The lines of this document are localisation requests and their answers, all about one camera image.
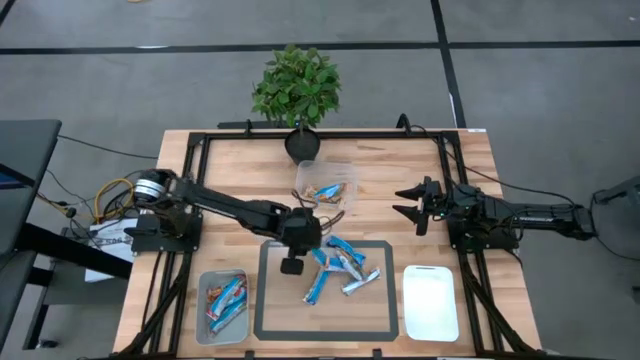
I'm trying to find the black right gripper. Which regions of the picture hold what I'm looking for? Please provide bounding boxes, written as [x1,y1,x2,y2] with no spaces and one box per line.
[391,175,450,237]

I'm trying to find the blue orange granola bar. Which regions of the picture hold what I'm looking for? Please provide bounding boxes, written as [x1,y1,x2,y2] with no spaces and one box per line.
[340,267,383,297]
[313,182,347,199]
[325,234,367,266]

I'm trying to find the blue purple granola bar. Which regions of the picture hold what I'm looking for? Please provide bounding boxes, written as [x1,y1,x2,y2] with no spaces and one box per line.
[301,269,332,307]

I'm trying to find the clear plastic bin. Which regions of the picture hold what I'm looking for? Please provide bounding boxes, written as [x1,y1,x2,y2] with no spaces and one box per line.
[293,159,359,212]

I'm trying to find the translucent mat black border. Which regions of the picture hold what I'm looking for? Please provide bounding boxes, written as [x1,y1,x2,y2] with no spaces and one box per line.
[253,239,400,343]

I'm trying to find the white plastic bin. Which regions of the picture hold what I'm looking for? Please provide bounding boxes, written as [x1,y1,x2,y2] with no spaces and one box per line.
[402,264,460,344]

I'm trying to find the grey plastic bin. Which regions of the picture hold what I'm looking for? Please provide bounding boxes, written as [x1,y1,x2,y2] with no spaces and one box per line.
[195,268,251,347]

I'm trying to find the green potted plant black pot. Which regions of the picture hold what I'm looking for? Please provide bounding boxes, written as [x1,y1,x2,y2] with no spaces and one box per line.
[251,43,343,165]

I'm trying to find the white cardboard box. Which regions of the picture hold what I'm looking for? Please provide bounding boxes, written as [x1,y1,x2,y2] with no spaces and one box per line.
[83,217,142,284]

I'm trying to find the dark grey chair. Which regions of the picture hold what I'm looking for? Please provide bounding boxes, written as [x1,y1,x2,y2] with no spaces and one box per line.
[591,174,640,262]

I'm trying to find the black desk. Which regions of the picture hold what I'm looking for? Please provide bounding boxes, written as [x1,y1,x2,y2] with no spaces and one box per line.
[0,118,135,351]

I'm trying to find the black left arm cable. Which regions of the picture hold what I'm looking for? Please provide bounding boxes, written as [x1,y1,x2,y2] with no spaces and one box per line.
[291,188,347,237]

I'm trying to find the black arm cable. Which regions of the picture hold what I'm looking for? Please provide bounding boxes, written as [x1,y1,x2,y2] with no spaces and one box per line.
[291,188,347,237]
[397,113,579,207]

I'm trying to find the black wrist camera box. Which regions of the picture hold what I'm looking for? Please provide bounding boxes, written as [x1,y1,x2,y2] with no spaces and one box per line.
[279,257,305,277]

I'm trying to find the black aluminium table frame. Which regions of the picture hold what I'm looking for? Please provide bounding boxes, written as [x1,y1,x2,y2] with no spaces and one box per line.
[114,113,541,360]

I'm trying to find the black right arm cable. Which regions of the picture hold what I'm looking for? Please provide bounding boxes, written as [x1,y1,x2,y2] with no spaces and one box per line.
[397,113,579,207]

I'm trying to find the yellow coiled cable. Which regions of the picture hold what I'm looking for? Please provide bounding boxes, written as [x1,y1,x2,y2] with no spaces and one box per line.
[92,177,137,225]

